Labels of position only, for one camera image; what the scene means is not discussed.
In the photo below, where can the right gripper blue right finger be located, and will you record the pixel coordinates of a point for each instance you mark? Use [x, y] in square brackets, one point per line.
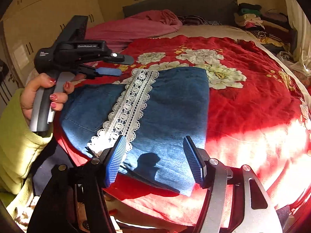
[196, 158]

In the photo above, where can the red floral blanket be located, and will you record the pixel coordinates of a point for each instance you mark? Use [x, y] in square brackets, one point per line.
[257, 115]

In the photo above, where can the lime green left sleeve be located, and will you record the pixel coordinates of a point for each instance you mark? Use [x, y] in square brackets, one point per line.
[19, 146]

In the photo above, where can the beige mattress cover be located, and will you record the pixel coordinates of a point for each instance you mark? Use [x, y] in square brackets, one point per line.
[235, 33]

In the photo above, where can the cream wardrobe with handles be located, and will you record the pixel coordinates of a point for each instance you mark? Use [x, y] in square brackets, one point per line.
[33, 24]

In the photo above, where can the left hand painted nails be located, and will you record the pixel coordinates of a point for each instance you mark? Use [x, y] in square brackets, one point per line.
[45, 81]

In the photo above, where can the cream window curtain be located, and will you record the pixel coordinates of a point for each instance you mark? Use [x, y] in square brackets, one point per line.
[299, 21]

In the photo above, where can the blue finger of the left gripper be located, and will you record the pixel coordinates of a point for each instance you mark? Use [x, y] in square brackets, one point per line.
[124, 59]
[105, 71]

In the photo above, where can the blue denim pants lace trim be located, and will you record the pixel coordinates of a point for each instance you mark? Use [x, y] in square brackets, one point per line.
[154, 111]

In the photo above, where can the dark grey headboard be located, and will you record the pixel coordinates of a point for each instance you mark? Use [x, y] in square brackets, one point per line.
[212, 10]

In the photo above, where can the pile of folded clothes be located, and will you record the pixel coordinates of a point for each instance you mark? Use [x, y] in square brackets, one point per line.
[270, 28]

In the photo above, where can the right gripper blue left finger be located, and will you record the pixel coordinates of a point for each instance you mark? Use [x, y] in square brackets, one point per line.
[113, 160]

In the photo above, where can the pink bed sheet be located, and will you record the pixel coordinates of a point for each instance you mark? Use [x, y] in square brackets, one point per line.
[120, 33]

